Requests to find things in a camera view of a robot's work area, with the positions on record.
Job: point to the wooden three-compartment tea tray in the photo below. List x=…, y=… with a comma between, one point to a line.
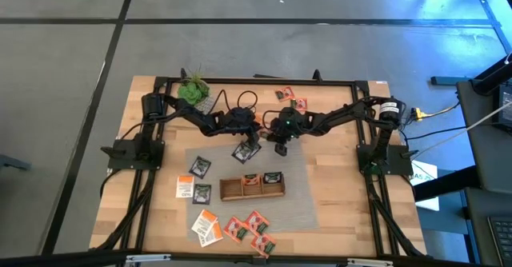
x=252, y=191

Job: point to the black keyboard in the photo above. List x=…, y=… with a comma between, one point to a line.
x=502, y=239

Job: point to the grey woven placemat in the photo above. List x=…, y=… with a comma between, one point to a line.
x=292, y=211

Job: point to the black blackcurrant tea packet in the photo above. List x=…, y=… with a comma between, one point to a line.
x=256, y=152
x=241, y=154
x=202, y=194
x=273, y=176
x=200, y=167

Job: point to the white paper sign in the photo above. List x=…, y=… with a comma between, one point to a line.
x=428, y=171

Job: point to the teal floor bar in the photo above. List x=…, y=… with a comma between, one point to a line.
x=450, y=80

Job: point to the silver metal bracket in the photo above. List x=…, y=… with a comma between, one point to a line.
x=370, y=263
x=148, y=258

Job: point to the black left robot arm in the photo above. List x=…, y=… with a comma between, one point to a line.
x=192, y=117

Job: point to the computer screen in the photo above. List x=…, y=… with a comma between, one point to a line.
x=506, y=107

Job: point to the black overhead beam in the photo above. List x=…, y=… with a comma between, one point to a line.
x=80, y=257

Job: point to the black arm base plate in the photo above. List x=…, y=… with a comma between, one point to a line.
x=400, y=159
x=120, y=161

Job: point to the green succulent in white pot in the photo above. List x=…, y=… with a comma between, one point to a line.
x=192, y=92

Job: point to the dark grey desk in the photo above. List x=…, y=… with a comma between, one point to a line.
x=480, y=159

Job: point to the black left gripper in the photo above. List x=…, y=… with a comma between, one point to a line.
x=240, y=120

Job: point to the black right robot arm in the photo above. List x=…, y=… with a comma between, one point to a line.
x=340, y=113

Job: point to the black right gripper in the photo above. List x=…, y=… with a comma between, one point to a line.
x=288, y=123

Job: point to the white orange Tazo tea packet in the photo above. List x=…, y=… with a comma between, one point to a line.
x=204, y=222
x=213, y=237
x=185, y=186

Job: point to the black desk crossbar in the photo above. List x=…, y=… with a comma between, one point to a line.
x=444, y=185

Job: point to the black metal rig frame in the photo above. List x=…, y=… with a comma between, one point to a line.
x=240, y=81

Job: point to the orange peach tea packet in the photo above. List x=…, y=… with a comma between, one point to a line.
x=236, y=229
x=256, y=223
x=251, y=178
x=284, y=94
x=301, y=103
x=261, y=133
x=263, y=245

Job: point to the yellow power plug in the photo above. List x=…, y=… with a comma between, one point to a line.
x=418, y=114

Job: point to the grey-blue chair foot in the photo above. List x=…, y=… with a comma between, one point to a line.
x=12, y=163

